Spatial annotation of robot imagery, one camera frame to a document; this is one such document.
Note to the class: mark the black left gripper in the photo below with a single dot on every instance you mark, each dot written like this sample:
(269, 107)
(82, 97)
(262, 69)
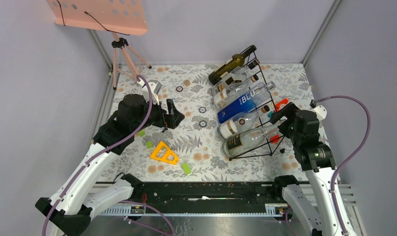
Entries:
(171, 120)

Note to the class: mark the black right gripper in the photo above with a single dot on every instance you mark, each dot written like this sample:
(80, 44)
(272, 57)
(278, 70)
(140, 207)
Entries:
(288, 110)

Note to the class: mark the clear bottle black label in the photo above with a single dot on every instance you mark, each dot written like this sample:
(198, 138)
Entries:
(246, 141)

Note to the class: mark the clear bottle blue gold emblem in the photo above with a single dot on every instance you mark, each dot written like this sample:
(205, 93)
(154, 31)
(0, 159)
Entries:
(241, 122)

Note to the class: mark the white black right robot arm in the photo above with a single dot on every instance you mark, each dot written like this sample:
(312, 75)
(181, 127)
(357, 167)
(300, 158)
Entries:
(329, 218)

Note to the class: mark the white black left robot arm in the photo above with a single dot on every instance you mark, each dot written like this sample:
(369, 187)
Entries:
(70, 208)

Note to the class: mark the red block near rack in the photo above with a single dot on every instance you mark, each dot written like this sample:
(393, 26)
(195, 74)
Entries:
(274, 139)

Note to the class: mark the blue square glass bottle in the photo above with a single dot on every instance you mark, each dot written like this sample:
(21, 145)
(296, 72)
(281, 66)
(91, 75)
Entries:
(255, 96)

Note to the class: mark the clear round bottle gold label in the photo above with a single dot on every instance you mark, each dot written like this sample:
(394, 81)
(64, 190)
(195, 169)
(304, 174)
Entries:
(227, 95)

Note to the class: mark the clear square bottle black cap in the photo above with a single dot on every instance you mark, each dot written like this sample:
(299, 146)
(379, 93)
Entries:
(237, 77)

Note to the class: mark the dark green wine bottle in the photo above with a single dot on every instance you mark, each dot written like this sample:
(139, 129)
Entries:
(235, 61)

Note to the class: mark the red arch block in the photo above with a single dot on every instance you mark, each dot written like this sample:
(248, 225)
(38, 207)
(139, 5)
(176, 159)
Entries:
(281, 104)

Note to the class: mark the teal cube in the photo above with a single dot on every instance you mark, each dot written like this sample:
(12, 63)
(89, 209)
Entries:
(270, 114)

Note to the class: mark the poker chip middle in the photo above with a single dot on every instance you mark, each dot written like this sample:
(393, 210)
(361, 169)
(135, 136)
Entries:
(202, 110)

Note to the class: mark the poker chip near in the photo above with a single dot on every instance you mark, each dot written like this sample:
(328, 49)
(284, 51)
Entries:
(202, 123)

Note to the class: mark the wooden cube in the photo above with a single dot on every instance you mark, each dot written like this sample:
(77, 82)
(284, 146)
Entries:
(187, 83)

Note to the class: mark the green flat block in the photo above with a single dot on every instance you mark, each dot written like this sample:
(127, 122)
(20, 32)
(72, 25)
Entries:
(186, 168)

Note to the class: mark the pink music stand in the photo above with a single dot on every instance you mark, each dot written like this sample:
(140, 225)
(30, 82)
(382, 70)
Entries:
(118, 17)

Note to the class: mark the black wire wine rack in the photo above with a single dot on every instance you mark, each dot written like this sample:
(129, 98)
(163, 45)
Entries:
(262, 121)

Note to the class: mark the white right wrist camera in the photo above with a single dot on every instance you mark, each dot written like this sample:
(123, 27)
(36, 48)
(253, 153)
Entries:
(319, 110)

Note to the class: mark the yellow triangle frame toy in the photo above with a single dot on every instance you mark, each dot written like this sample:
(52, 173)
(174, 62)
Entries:
(163, 153)

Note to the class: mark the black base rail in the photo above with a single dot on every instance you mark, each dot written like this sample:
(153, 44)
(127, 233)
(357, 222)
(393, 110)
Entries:
(209, 197)

